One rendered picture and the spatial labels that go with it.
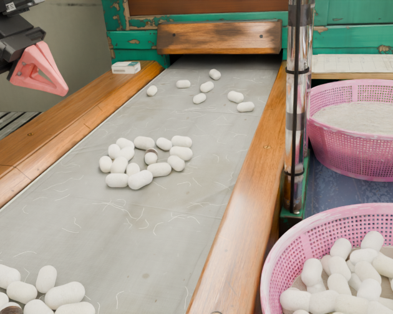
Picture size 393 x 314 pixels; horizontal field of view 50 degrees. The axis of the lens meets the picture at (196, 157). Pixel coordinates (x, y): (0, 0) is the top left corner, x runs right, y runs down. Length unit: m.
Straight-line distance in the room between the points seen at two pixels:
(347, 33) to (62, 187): 0.72
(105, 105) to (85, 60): 1.25
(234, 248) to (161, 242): 0.10
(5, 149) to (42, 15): 1.47
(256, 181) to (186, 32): 0.59
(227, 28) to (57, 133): 0.48
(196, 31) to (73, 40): 1.14
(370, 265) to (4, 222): 0.43
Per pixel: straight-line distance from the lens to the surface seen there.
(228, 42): 1.02
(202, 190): 0.57
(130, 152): 0.66
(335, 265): 0.45
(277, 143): 0.63
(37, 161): 0.69
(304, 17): 0.48
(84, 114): 0.82
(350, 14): 1.06
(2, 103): 2.43
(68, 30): 2.11
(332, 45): 1.06
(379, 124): 0.80
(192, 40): 1.05
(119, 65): 1.05
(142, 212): 0.54
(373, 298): 0.43
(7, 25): 0.68
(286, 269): 0.44
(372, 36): 1.06
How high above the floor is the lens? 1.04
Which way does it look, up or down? 27 degrees down
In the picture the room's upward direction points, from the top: 5 degrees counter-clockwise
